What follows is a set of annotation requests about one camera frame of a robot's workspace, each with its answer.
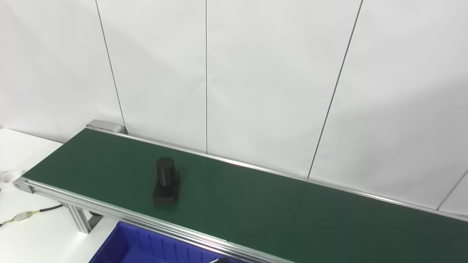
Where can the aluminium conveyor leg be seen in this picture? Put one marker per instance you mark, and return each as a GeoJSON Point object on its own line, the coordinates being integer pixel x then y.
{"type": "Point", "coordinates": [80, 219]}

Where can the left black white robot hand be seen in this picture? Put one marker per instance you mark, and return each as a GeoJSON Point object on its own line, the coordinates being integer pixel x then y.
{"type": "Point", "coordinates": [220, 260]}

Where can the blue plastic bin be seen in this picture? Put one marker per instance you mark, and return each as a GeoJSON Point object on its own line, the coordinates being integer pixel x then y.
{"type": "Point", "coordinates": [139, 248]}

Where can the green conveyor belt aluminium frame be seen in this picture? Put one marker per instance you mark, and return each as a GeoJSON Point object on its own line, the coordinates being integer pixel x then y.
{"type": "Point", "coordinates": [292, 212]}

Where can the black cylinder block part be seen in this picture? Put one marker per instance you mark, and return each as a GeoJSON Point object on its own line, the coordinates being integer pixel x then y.
{"type": "Point", "coordinates": [166, 182]}

